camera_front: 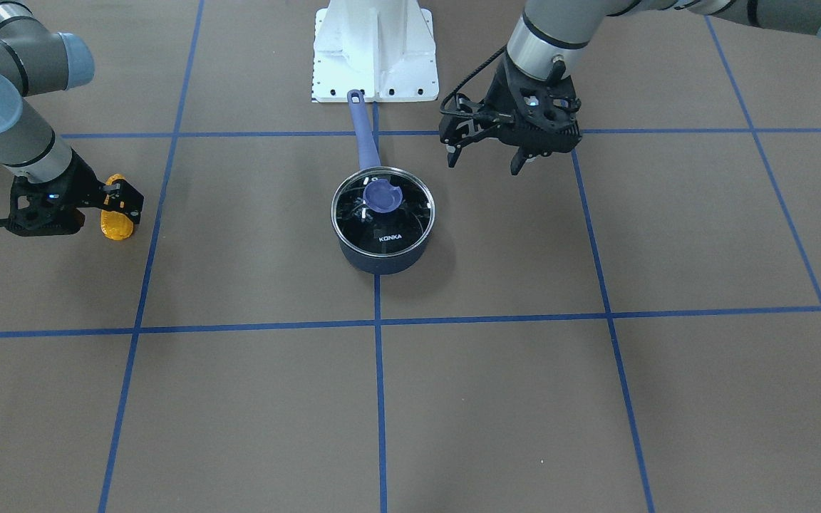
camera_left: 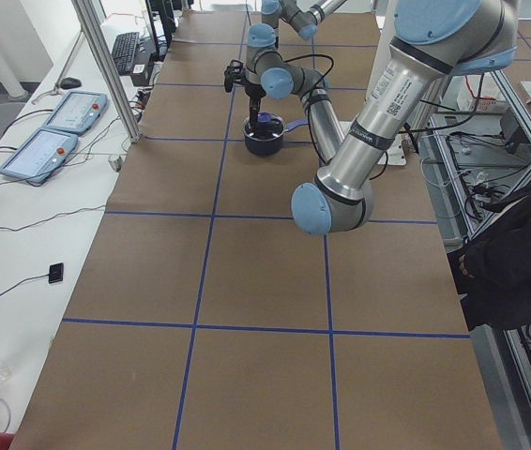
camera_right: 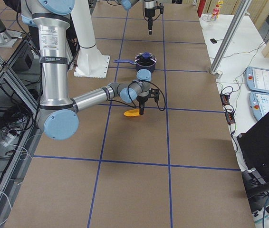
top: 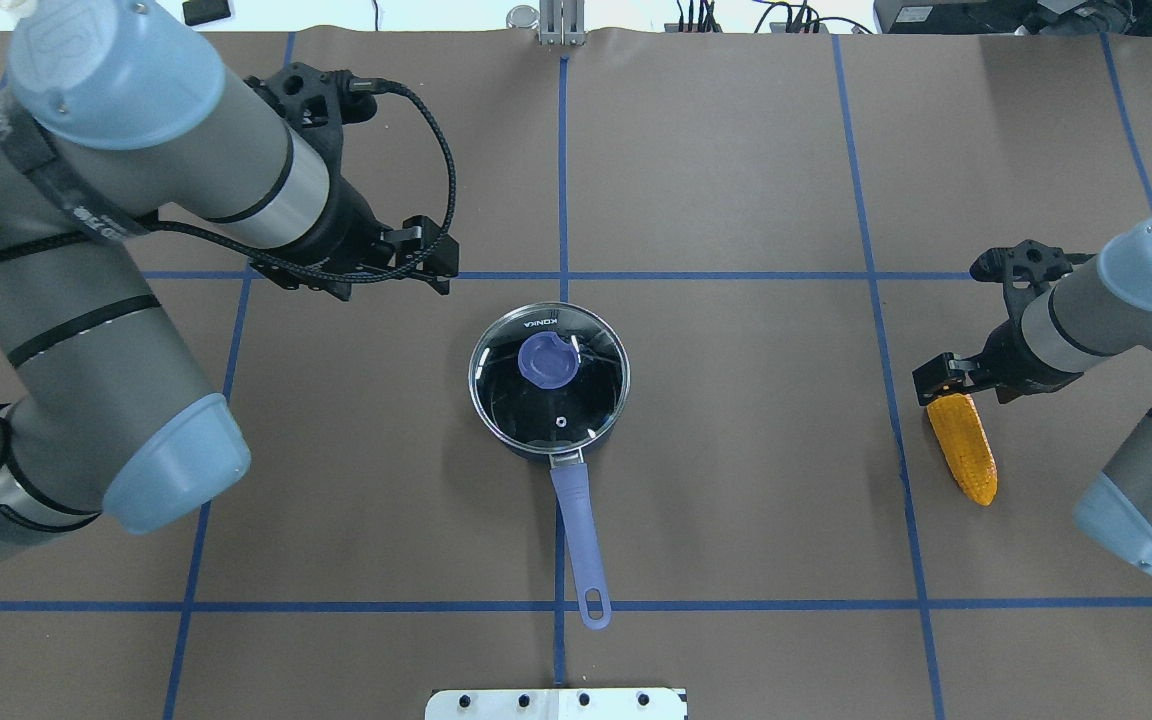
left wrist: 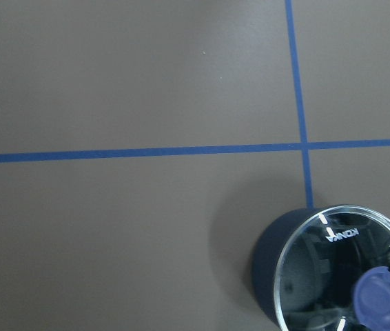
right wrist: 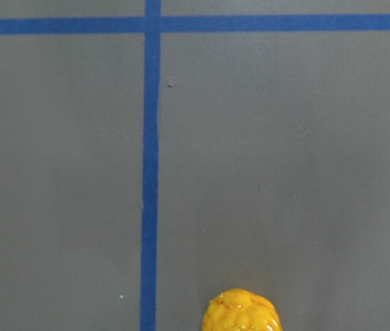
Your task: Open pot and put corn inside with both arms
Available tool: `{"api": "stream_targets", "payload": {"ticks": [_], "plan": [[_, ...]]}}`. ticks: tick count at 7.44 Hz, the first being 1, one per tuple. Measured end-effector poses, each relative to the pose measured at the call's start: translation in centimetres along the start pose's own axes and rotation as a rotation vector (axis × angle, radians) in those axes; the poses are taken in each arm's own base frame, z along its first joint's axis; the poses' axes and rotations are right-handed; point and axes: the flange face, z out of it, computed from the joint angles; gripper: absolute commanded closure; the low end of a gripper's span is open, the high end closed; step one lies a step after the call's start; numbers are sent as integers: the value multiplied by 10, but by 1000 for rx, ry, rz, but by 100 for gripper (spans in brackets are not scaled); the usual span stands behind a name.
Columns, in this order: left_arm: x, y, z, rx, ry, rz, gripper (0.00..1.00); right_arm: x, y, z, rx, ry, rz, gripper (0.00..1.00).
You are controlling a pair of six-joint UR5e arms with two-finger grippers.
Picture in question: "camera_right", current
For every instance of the blue teach pendant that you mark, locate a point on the blue teach pendant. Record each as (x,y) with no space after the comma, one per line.
(259,103)
(257,79)

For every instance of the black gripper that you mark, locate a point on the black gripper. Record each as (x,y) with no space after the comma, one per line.
(149,14)
(141,102)

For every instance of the upper blue teach pendant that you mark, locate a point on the upper blue teach pendant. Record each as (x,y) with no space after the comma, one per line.
(257,79)

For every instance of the dark blue saucepan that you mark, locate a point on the dark blue saucepan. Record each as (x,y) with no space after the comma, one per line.
(144,65)

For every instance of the glass pot lid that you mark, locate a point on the glass pot lid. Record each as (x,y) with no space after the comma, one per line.
(145,57)

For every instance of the aluminium frame post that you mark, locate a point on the aluminium frame post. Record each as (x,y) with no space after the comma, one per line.
(237,18)

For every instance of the colourful plastic bottle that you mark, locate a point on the colourful plastic bottle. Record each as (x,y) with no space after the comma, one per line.
(216,11)

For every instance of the black power strip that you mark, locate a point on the black power strip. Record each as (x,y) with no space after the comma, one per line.
(228,109)

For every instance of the yellow corn cob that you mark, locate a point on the yellow corn cob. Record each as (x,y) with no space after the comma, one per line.
(132,113)

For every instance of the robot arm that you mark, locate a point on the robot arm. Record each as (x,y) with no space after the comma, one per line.
(57,112)
(128,4)

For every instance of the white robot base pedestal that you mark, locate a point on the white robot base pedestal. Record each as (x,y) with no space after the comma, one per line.
(90,61)

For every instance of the lower blue teach pendant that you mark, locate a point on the lower blue teach pendant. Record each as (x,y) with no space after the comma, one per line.
(259,103)

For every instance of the black laptop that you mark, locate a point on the black laptop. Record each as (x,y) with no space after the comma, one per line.
(254,144)

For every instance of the small black flat device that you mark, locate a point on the small black flat device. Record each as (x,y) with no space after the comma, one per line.
(213,41)

